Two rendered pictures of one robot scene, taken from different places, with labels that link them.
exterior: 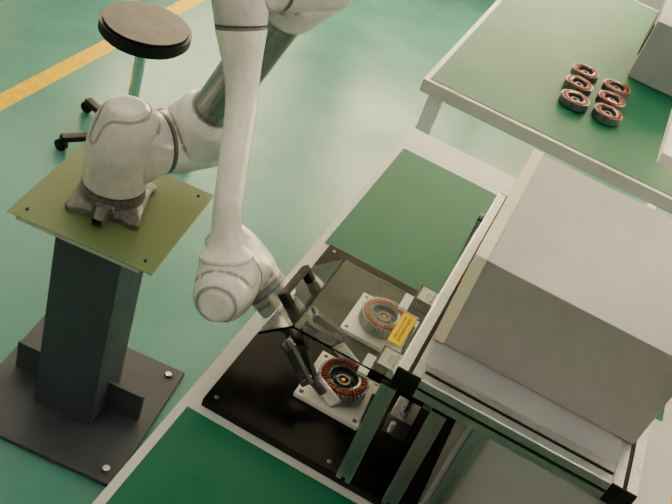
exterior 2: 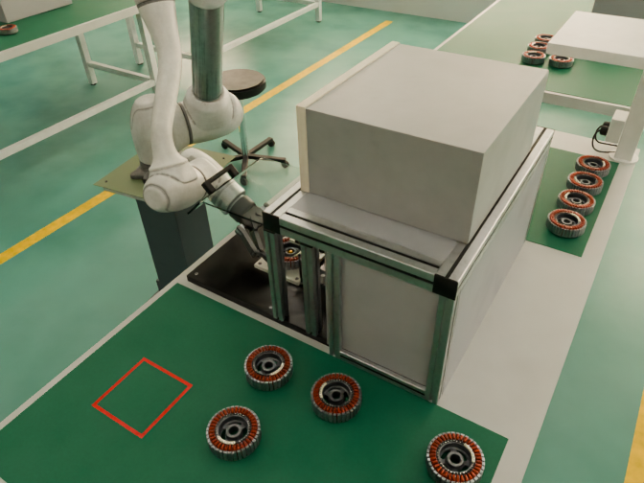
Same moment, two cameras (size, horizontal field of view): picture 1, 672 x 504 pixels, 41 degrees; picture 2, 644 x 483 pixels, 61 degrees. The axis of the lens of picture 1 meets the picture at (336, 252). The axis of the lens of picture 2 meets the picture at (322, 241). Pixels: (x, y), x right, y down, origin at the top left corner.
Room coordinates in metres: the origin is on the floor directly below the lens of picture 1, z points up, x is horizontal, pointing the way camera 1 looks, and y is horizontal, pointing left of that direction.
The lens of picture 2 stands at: (0.29, -0.65, 1.79)
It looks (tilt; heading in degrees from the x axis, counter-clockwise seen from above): 38 degrees down; 22
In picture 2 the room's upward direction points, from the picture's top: 2 degrees counter-clockwise
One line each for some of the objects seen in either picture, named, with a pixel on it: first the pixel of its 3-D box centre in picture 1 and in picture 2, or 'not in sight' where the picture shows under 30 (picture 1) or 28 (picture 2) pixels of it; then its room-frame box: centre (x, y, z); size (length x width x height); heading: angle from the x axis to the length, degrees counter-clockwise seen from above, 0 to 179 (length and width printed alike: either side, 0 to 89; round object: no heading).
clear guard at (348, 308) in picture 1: (364, 328); (267, 198); (1.29, -0.10, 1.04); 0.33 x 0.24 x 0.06; 79
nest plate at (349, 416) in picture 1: (339, 389); (290, 260); (1.37, -0.11, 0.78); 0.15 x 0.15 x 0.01; 79
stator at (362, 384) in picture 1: (342, 381); (290, 253); (1.37, -0.11, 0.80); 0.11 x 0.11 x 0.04
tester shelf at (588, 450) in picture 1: (551, 326); (422, 174); (1.43, -0.45, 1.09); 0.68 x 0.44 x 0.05; 169
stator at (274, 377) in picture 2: not in sight; (268, 367); (1.00, -0.21, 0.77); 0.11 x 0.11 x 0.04
